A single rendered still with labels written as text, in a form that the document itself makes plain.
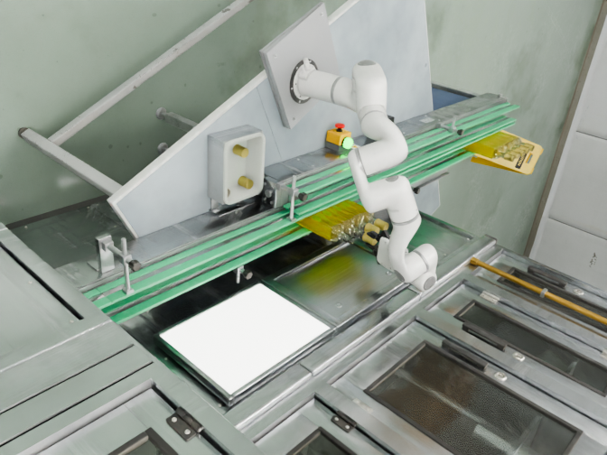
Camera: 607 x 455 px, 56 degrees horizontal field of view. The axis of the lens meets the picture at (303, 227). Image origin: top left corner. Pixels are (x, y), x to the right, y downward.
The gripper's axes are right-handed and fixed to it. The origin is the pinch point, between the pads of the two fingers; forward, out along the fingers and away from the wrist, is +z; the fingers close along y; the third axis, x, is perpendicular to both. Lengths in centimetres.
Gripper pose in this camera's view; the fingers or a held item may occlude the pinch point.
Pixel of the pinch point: (372, 239)
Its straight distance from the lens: 200.2
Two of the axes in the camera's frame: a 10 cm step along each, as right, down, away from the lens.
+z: -5.4, -4.5, 7.1
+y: 0.8, -8.7, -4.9
